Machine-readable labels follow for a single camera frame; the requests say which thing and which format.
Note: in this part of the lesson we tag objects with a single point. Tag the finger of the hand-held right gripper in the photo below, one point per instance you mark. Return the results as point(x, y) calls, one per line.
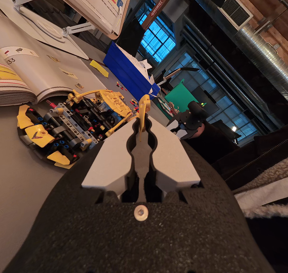
point(181, 134)

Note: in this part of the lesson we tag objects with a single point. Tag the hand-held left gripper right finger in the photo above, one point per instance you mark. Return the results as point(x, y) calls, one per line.
point(173, 165)

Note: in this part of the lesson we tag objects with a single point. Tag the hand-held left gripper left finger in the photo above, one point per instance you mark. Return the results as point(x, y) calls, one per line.
point(110, 165)

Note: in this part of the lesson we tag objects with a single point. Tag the slim yellow brick piece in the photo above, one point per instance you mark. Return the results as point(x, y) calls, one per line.
point(144, 108)

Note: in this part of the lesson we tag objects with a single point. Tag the yellow brick car model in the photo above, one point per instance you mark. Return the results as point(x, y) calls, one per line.
point(76, 120)

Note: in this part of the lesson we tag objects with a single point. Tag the person's right forearm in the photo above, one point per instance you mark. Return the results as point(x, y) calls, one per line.
point(211, 142)

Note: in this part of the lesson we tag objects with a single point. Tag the desk lamp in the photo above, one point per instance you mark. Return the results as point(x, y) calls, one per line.
point(177, 72)

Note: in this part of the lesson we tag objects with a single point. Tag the black monitor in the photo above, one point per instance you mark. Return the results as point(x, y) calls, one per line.
point(207, 99)

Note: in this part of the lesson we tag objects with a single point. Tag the green corrugated box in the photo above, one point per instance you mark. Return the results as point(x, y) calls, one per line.
point(180, 97)

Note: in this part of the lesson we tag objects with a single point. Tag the small brick model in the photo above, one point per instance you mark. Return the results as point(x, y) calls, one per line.
point(164, 106)

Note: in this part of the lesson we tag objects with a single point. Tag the black office chair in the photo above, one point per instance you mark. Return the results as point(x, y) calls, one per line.
point(227, 131)

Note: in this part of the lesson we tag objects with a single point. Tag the scattered coloured brick pieces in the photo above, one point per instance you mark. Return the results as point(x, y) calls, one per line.
point(128, 99)

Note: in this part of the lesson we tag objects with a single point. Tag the white crumpled paper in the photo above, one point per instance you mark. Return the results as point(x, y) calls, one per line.
point(141, 66)

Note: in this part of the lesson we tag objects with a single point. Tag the blue plastic bin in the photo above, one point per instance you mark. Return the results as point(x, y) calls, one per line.
point(126, 70)

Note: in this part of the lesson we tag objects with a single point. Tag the black fleece-lined jacket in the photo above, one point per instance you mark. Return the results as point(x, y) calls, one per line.
point(261, 165)

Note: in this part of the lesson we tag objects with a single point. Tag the white shirt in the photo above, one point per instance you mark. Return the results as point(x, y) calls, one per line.
point(263, 194)

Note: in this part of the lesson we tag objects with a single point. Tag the yellow paper sheet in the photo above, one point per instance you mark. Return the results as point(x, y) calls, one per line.
point(99, 68)

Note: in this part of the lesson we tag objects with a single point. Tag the black partition panel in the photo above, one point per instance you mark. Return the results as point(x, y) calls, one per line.
point(130, 36)

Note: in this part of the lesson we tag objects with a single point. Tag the open instruction booklet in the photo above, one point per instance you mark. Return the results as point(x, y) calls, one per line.
point(36, 70)

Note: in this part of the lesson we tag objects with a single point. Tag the metal ventilation duct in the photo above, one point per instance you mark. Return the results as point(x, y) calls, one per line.
point(265, 52)

